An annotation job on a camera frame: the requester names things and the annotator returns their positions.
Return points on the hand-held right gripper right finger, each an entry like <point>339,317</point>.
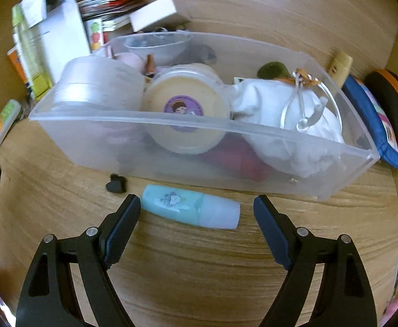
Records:
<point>270,224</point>

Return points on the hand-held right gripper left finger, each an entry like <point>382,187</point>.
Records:
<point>124,228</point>

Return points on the teal bottle with white cap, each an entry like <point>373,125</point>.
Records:
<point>175,204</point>

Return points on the clear plastic storage bin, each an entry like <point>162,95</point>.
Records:
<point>66,136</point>

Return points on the translucent jar with beige filling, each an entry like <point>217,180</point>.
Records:
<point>171,122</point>

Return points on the white cloth pouch with ribbon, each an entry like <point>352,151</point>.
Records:
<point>263,109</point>

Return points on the frosted round plastic container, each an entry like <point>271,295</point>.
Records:
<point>93,81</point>

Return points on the dark green stone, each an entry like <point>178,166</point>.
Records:
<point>270,71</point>

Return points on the small brown bottle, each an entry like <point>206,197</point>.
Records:
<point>150,65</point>

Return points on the wooden desktop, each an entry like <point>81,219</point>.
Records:
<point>202,272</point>

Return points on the black heart-shaped clip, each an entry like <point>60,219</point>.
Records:
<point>115,184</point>

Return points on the green orange white tube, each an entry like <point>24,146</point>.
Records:
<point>4,122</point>

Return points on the red velvet pouch gold trim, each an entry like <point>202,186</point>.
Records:
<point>240,156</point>

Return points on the orange box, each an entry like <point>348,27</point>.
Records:
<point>16,64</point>

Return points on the yellow green packet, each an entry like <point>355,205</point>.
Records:
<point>32,68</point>

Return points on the blue fabric pencil case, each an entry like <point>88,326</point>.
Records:
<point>372,122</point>

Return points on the black orange round case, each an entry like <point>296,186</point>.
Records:
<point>396,105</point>

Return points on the fruit sticker sheet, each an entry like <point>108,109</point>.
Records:
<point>95,35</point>

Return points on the white bowl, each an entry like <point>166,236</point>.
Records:
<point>158,47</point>

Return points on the stack of sticker booklets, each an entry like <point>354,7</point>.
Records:
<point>110,3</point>

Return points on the white rectangular box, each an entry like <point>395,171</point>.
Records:
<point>154,13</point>

